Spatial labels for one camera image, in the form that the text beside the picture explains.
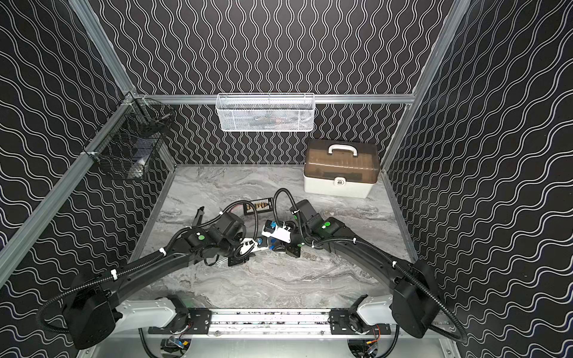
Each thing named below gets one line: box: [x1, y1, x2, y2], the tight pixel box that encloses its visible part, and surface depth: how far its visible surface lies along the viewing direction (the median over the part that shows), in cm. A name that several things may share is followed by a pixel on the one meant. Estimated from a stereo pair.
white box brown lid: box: [303, 138, 380, 199], surface depth 100 cm
